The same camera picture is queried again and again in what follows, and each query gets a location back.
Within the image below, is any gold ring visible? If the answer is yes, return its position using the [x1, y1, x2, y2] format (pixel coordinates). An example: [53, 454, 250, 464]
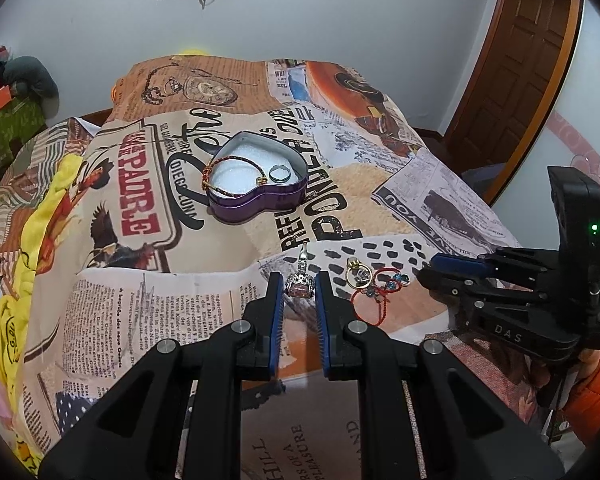
[345, 257, 374, 289]

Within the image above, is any brown wooden door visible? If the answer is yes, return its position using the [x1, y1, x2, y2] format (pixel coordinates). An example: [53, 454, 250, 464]
[444, 0, 584, 207]

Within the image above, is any person's right forearm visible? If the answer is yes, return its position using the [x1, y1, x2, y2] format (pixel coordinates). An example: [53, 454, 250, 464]
[562, 349, 600, 448]

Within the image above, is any silver pendant with pink stone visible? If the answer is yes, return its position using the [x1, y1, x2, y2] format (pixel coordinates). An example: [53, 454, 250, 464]
[285, 241, 314, 302]

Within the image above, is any green patterned cloth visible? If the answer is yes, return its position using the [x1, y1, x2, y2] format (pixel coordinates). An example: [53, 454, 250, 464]
[0, 94, 48, 181]

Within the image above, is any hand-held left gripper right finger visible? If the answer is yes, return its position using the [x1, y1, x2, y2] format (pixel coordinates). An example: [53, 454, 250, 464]
[315, 272, 567, 480]

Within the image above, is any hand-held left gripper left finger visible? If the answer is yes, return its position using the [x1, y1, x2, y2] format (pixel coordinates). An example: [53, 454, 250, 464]
[39, 272, 285, 480]

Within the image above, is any printed blanket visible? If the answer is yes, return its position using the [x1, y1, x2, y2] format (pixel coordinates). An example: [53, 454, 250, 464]
[0, 54, 548, 480]

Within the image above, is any pink wall sticker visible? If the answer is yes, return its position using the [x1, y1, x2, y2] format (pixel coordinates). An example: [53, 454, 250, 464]
[544, 109, 600, 187]

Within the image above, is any floral pink cloth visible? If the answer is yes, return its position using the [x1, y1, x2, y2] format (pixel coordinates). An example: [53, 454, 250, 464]
[422, 332, 571, 456]

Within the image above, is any red string bracelet with beads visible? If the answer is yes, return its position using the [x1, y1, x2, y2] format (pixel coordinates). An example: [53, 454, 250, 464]
[350, 267, 398, 330]

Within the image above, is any yellow cloth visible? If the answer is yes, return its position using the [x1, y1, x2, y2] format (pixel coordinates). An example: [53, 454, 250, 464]
[0, 152, 87, 378]

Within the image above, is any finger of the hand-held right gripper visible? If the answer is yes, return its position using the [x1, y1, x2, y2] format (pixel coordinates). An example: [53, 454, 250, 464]
[430, 247, 562, 282]
[417, 266, 548, 312]

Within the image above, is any red braided bracelet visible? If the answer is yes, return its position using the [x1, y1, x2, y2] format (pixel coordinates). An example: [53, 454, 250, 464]
[202, 157, 269, 196]

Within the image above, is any purple heart-shaped tin box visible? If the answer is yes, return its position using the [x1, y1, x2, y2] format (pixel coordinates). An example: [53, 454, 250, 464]
[207, 131, 309, 224]

